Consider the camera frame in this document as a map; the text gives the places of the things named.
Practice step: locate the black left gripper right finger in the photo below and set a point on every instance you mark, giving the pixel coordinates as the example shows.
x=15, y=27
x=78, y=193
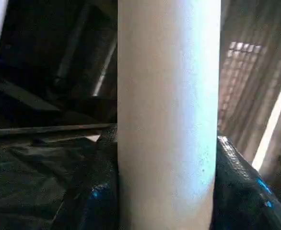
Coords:
x=246, y=191

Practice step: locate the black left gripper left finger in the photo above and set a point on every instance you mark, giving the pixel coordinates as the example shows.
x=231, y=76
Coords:
x=95, y=191

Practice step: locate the black plastic mat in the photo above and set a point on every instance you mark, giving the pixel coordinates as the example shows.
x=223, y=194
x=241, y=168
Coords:
x=20, y=182

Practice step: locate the grey curtain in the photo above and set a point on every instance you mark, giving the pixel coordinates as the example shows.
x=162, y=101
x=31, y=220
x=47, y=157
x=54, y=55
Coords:
x=255, y=81

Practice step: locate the black flat screen television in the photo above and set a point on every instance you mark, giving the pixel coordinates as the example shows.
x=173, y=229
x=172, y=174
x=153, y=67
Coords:
x=59, y=57

